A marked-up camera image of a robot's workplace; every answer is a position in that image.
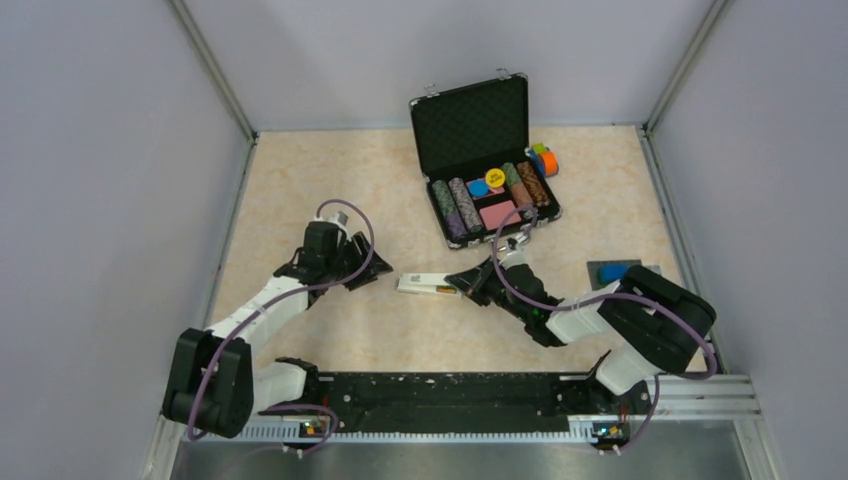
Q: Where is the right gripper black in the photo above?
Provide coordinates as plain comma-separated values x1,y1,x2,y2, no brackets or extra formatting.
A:
446,254,531,322

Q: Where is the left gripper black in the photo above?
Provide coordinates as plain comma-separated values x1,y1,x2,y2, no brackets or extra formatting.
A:
325,231,393,290

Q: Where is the white battery cover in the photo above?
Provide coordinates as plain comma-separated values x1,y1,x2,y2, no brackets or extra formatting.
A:
398,273,449,288

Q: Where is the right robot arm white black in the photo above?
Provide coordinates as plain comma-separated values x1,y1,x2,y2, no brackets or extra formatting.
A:
445,260,717,412

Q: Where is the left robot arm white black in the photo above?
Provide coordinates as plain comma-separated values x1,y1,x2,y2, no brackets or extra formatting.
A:
161,214,393,438

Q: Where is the pink card deck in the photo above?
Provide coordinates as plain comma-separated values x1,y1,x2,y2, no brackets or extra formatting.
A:
479,200,522,230

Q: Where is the blue round chip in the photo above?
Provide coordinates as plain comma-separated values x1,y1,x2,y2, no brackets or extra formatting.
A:
467,179,490,199

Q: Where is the yellow big blind chip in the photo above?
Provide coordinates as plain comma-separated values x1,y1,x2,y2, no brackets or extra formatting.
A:
484,168,506,189

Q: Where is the grey lego baseplate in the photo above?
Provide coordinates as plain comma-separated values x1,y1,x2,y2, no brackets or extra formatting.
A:
586,259,662,290

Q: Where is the blue lego brick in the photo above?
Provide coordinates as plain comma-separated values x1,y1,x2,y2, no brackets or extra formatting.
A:
597,263,630,285

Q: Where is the black poker chip case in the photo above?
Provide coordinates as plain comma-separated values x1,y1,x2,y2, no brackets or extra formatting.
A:
408,70,564,250

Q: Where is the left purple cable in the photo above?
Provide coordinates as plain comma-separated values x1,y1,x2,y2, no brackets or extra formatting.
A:
186,198,377,458

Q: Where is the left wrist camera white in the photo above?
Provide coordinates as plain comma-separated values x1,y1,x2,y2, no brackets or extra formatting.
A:
315,211,349,233

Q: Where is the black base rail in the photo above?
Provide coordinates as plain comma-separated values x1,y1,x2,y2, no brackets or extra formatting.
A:
258,369,664,439

